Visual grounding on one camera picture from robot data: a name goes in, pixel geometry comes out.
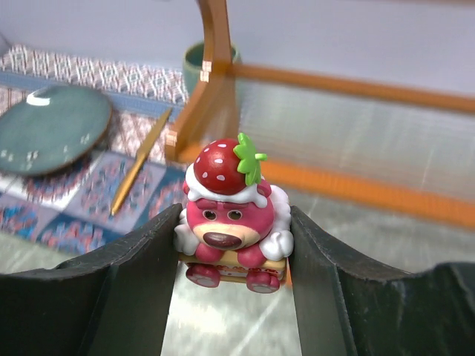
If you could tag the teal ceramic mug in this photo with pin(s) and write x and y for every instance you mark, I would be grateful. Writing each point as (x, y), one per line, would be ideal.
(192, 64)

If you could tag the orange wooden two-tier shelf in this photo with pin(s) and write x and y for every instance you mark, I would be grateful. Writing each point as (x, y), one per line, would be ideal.
(401, 149)

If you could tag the gold knife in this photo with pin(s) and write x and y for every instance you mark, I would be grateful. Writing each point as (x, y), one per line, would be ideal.
(141, 156)

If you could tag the patterned blue placemat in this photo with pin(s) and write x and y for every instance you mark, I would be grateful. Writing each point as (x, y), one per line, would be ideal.
(69, 209)

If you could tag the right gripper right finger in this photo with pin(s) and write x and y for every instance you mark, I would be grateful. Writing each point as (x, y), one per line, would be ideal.
(347, 303)

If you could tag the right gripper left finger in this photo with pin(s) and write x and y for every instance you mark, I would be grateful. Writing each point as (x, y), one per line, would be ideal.
(111, 301)

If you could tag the teal ceramic plate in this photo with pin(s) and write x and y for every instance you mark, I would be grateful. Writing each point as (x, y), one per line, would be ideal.
(52, 128)

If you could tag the pink bear strawberry cake toy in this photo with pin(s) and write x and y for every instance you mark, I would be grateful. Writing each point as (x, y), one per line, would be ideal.
(235, 226)

